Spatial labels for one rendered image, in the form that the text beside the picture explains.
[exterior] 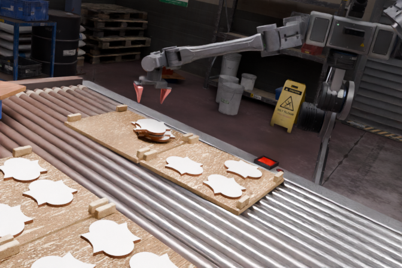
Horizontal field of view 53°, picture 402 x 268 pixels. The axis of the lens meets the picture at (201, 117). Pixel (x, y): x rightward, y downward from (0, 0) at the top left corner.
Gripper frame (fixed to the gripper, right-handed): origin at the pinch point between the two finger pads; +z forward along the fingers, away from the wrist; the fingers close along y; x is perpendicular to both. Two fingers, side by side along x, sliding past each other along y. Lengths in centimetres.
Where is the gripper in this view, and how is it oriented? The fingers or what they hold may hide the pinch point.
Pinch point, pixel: (149, 100)
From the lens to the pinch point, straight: 164.6
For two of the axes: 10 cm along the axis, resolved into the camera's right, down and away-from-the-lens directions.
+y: 8.9, 0.3, 4.6
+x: -4.1, -3.7, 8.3
